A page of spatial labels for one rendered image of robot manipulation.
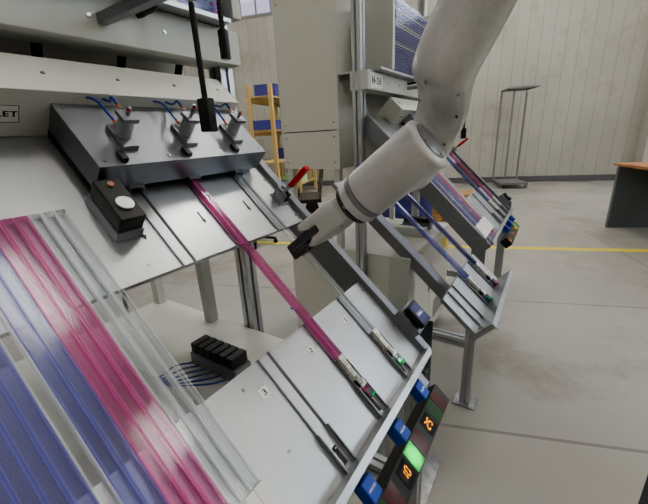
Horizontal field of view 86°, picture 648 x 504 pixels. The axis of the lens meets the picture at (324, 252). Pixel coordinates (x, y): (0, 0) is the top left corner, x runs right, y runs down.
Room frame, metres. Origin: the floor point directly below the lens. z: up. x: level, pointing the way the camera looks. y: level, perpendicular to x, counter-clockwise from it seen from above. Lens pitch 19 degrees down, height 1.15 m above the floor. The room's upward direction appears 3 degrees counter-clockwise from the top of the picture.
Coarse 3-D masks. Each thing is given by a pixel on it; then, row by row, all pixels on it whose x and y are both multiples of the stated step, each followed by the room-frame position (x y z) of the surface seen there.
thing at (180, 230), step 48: (0, 144) 0.51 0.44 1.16; (48, 144) 0.56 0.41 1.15; (0, 192) 0.45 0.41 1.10; (48, 192) 0.49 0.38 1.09; (144, 192) 0.58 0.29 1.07; (192, 192) 0.64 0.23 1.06; (240, 192) 0.71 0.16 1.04; (96, 240) 0.46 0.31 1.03; (144, 240) 0.50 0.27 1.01; (192, 240) 0.54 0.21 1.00
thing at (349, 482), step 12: (420, 360) 0.55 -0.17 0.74; (408, 372) 0.54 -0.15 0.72; (420, 372) 0.52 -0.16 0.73; (408, 384) 0.49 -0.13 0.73; (396, 396) 0.47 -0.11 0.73; (396, 408) 0.44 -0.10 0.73; (384, 420) 0.41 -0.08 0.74; (372, 432) 0.40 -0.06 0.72; (384, 432) 0.39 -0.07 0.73; (372, 444) 0.37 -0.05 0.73; (360, 456) 0.36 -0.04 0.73; (372, 456) 0.36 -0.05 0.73; (360, 468) 0.34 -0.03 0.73; (348, 480) 0.32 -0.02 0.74; (336, 492) 0.31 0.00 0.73; (348, 492) 0.31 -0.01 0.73
